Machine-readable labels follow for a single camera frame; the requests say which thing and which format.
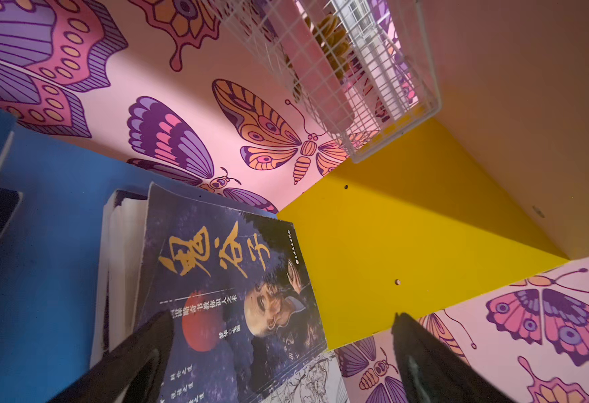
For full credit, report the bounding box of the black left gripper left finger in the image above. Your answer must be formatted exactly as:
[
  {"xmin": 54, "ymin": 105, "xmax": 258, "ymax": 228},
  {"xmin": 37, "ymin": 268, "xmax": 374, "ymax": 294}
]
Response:
[{"xmin": 51, "ymin": 311, "xmax": 175, "ymax": 402}]

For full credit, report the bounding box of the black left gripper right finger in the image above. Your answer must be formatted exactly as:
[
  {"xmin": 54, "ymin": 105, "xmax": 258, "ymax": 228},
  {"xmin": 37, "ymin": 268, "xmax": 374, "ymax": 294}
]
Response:
[{"xmin": 391, "ymin": 313, "xmax": 511, "ymax": 402}]

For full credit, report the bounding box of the dark purple portrait book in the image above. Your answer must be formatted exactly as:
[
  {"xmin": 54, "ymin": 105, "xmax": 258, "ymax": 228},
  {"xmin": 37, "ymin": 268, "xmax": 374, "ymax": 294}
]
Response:
[{"xmin": 90, "ymin": 190, "xmax": 148, "ymax": 366}]

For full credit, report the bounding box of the yellow pink blue bookshelf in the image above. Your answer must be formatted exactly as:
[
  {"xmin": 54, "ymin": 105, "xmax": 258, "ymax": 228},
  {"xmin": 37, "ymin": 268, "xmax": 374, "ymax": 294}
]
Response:
[{"xmin": 0, "ymin": 1, "xmax": 589, "ymax": 402}]

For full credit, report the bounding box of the white wire basket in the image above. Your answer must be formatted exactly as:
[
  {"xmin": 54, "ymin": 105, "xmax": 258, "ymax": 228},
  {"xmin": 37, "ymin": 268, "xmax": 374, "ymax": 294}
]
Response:
[{"xmin": 207, "ymin": 1, "xmax": 442, "ymax": 163}]

